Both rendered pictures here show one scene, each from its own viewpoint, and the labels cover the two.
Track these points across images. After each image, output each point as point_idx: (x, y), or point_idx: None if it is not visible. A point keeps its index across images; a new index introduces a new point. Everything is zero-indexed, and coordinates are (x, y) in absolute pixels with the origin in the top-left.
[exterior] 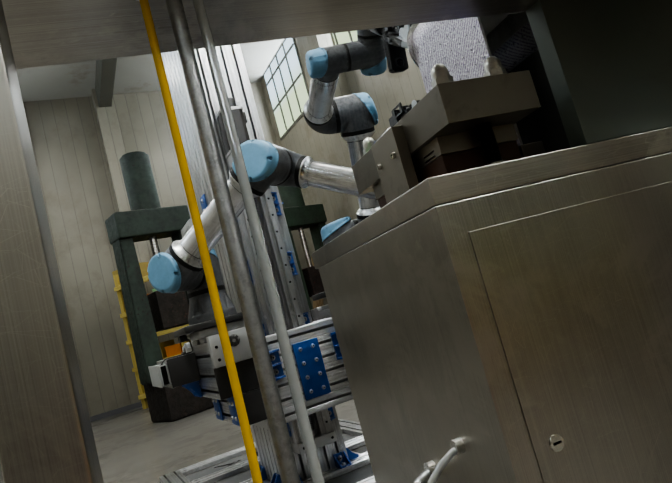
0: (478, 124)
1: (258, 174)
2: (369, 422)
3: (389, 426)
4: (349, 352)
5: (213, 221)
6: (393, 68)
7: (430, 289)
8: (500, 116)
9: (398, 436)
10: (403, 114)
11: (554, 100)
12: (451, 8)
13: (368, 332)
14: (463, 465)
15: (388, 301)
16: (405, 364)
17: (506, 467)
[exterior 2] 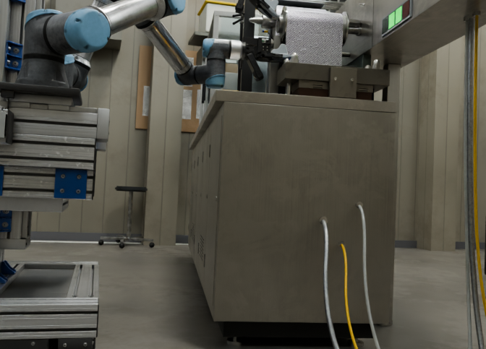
0: (374, 88)
1: (180, 10)
2: (241, 204)
3: (275, 204)
4: (241, 160)
5: (136, 16)
6: (241, 9)
7: (372, 141)
8: (377, 89)
9: (286, 208)
10: (265, 44)
11: None
12: (385, 45)
13: (286, 151)
14: (354, 214)
15: (326, 139)
16: (325, 170)
17: (388, 209)
